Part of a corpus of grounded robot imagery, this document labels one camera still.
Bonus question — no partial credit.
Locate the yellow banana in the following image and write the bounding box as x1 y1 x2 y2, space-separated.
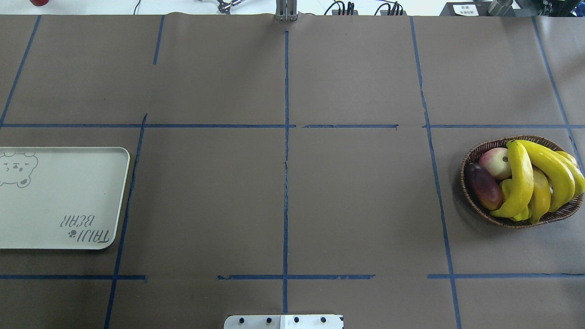
489 140 534 218
528 166 551 223
518 140 576 212

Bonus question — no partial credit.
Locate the brown wicker basket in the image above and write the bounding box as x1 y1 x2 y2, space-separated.
460 135 584 229

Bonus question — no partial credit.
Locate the brown paper table cover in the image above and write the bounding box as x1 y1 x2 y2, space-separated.
1 13 584 329

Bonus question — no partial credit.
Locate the dark purple eggplant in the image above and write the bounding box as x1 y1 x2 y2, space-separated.
464 163 503 211

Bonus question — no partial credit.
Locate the red green apple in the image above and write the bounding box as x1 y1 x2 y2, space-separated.
479 147 512 180

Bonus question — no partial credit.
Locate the yellow starfruit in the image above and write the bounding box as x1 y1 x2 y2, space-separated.
500 178 532 222

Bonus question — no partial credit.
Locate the black label box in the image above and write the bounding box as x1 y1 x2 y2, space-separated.
439 1 491 17

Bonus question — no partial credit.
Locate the white bear tray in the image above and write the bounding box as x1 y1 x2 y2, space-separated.
0 147 130 250

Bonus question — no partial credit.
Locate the yellow lemon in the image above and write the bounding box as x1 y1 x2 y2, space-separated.
556 150 585 198

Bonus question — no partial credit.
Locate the red cylinder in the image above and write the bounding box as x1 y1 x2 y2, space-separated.
30 0 49 6

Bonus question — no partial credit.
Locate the aluminium frame post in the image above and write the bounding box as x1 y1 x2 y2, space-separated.
275 0 298 21

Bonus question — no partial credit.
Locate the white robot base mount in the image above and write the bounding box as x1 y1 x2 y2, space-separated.
223 314 345 329

